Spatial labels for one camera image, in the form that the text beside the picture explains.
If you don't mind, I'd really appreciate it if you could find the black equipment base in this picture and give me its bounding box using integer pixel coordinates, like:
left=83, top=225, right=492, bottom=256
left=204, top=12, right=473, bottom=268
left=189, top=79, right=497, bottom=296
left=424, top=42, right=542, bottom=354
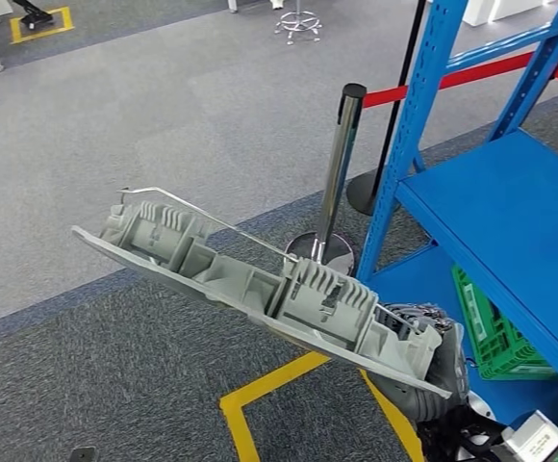
left=12, top=0, right=55, bottom=32

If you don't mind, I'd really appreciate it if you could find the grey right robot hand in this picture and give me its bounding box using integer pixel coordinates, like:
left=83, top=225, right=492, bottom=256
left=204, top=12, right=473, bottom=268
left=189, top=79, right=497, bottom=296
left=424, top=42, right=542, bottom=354
left=378, top=303, right=470, bottom=404

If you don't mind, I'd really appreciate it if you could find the white panel desk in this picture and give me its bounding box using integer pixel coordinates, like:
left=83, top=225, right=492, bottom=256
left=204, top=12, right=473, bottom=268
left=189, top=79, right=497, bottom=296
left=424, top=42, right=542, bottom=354
left=227, top=0, right=285, bottom=14
left=461, top=0, right=547, bottom=28

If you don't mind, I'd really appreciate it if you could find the long grey plastic car part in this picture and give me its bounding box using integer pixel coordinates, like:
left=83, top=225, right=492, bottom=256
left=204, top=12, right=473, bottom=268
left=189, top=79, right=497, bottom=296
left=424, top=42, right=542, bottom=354
left=70, top=186, right=453, bottom=401

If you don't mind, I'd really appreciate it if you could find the chrome stanchion post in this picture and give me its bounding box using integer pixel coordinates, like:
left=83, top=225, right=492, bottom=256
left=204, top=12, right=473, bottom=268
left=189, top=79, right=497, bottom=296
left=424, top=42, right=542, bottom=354
left=283, top=83, right=368, bottom=277

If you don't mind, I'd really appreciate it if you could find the blue metal shelf rack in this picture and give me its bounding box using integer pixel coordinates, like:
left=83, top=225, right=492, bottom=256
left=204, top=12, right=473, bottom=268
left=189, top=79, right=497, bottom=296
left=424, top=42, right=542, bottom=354
left=355, top=0, right=558, bottom=462

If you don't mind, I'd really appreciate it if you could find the black round stool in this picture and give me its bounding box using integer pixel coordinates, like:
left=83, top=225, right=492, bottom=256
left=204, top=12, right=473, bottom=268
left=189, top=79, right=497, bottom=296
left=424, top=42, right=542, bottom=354
left=274, top=0, right=324, bottom=46

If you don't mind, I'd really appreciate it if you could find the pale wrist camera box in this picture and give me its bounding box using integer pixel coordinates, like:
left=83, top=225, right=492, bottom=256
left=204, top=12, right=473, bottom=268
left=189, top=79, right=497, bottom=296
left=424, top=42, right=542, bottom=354
left=501, top=410, right=558, bottom=462

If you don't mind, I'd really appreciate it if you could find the black stanchion post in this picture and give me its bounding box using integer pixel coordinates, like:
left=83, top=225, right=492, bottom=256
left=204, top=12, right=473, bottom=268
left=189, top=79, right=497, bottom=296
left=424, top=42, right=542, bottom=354
left=345, top=0, right=428, bottom=218

